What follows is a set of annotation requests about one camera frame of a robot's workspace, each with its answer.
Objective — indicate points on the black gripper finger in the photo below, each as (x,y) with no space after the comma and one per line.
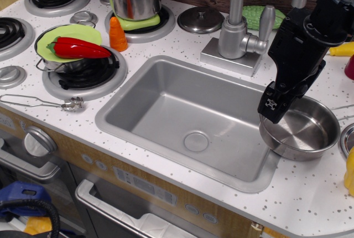
(298,91)
(272,104)

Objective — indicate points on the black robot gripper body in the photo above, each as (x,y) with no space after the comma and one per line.
(297,56)

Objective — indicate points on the stainless steel frying pan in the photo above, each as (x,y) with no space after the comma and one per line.
(305,132)

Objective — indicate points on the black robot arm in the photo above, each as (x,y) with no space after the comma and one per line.
(330,23)

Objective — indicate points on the grey toy sink basin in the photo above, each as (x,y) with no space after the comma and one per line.
(196,117)

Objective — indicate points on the red toy cup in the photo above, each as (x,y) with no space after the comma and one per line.
(349,69)

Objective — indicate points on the green toy bitter gourd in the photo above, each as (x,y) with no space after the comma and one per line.
(253,15)

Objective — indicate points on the silver toy faucet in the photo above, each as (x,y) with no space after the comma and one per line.
(236,49)

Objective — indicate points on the silver round lid right edge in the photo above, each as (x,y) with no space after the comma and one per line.
(346,140)

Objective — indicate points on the yellow toy at right edge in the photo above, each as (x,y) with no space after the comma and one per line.
(348,177)

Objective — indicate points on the steel pot lid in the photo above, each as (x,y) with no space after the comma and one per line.
(200,20)

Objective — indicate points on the green toy sponge under pot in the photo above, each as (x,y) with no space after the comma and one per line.
(128,25)

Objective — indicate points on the orange toy carrot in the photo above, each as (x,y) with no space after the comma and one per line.
(117,36)

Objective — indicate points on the front right stove burner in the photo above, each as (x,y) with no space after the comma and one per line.
(99,79)

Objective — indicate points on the light green toy plate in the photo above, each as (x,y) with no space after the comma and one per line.
(77,31)

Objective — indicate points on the red toy chili pepper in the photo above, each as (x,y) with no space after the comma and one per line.
(72,48)

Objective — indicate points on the silver oven knob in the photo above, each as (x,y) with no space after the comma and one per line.
(37,143)

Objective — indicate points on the silver stove top knob left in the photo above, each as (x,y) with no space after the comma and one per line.
(12,76)

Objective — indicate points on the front left stove burner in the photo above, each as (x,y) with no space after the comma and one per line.
(17,36)

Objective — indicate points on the yellow toy knife handle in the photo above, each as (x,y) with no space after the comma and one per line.
(346,49)

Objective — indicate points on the silver oven door handle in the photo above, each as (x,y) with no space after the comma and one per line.
(48,171)

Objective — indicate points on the blue device with black cable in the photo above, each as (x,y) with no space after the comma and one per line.
(27,199)

